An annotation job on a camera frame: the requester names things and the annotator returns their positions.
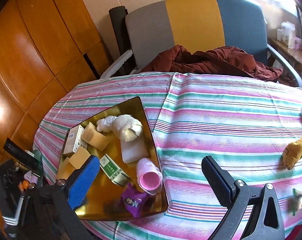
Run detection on wooden side table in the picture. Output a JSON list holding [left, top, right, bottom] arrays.
[[268, 38, 302, 71]]

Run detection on wooden wardrobe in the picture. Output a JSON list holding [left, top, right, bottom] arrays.
[[0, 0, 110, 163]]

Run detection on white cardboard box with barcode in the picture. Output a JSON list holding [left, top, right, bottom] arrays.
[[63, 125, 88, 157]]

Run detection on black rolled mat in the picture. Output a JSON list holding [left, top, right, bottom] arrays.
[[109, 5, 136, 74]]

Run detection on dark red garment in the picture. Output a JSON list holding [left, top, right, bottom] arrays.
[[141, 45, 283, 81]]

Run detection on grey yellow blue chair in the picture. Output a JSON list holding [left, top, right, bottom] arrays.
[[101, 0, 302, 88]]

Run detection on purple snack wrapper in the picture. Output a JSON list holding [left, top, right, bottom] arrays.
[[121, 183, 149, 218]]

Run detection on gold metal tray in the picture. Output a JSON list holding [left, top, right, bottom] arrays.
[[56, 96, 169, 222]]

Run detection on white foam block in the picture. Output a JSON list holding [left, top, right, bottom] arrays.
[[121, 135, 149, 164]]

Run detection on white plastic bag wad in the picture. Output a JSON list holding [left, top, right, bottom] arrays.
[[96, 115, 117, 133]]

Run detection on small green box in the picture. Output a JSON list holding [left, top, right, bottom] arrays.
[[99, 154, 131, 187]]

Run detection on yellow plush toy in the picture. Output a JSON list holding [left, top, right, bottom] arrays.
[[282, 137, 302, 170]]

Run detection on striped bedspread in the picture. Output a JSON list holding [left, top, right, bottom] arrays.
[[33, 73, 302, 239]]

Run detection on glass table with clutter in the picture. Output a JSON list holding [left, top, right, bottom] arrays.
[[0, 139, 43, 226]]

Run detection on green cracker packet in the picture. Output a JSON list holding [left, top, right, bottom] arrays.
[[289, 187, 302, 216]]

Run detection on white boxes on table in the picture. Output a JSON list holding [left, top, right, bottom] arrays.
[[276, 21, 302, 50]]

